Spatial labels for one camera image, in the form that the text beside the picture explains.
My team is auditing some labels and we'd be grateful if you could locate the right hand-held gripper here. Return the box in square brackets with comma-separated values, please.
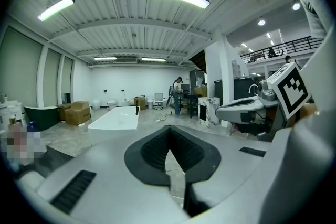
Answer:
[215, 61, 312, 124]

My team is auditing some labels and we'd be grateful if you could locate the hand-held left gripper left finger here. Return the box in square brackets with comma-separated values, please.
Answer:
[16, 125, 190, 224]

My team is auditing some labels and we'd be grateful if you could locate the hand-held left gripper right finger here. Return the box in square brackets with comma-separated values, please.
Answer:
[169, 109, 332, 224]

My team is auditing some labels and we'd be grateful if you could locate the black cabinet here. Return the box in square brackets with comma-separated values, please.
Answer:
[214, 77, 261, 106]

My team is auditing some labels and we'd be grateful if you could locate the marble pattern cabinet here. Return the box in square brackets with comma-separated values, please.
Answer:
[198, 96, 222, 129]

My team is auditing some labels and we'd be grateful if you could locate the black desk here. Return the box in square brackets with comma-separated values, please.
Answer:
[182, 92, 201, 119]

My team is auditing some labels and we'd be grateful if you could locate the white bathtub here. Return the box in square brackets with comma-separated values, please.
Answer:
[87, 106, 140, 131]

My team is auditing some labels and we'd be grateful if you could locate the black balcony railing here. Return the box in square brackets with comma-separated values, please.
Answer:
[239, 36, 325, 64]

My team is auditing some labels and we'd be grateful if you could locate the white office chair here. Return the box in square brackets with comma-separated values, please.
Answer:
[153, 93, 164, 111]

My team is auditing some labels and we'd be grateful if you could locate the large cardboard box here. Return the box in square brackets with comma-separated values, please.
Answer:
[64, 101, 92, 126]

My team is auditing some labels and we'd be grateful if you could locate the small cardboard box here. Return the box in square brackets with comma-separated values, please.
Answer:
[56, 103, 72, 122]

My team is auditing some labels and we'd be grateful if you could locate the small wooden table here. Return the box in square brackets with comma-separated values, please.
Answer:
[131, 96, 148, 111]

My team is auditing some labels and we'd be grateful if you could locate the blue cap bottle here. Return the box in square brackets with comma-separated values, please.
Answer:
[26, 121, 41, 158]

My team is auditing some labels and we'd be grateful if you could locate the dark green bathtub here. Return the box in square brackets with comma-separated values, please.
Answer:
[23, 105, 60, 132]

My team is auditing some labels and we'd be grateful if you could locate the beige pump bottle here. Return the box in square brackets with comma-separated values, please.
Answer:
[7, 114, 24, 166]

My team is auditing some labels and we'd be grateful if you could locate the ceiling air conditioner unit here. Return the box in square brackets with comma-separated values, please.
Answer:
[115, 58, 139, 65]

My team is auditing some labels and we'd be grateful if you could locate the white vanity cabinet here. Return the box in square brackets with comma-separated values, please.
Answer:
[0, 99, 25, 131]

